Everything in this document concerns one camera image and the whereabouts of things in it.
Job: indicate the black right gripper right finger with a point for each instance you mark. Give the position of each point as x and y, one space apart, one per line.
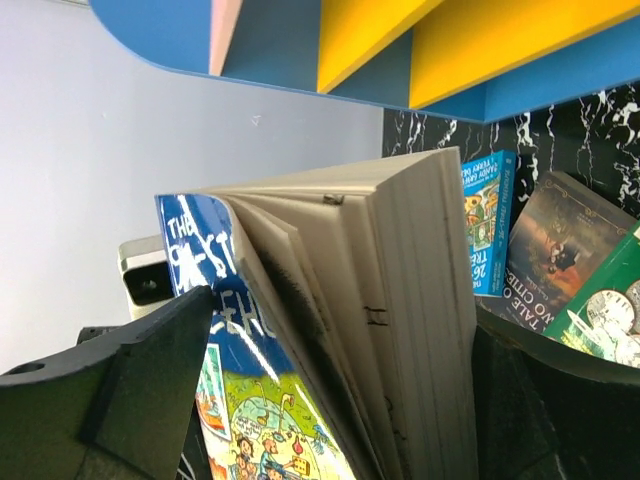
546 411

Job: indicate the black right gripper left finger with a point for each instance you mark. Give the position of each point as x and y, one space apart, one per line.
116 406

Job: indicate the blue 91-storey treehouse book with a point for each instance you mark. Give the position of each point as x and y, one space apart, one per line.
341 346

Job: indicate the green treehouse book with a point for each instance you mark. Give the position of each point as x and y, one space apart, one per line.
602 319

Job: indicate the dark tale of two cities book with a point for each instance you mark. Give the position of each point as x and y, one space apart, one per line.
562 235

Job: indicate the light blue 26-storey book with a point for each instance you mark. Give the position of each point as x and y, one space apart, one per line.
488 194

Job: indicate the blue pink yellow bookshelf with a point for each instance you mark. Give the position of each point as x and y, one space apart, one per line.
480 61

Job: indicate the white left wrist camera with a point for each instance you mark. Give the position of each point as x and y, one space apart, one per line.
144 269

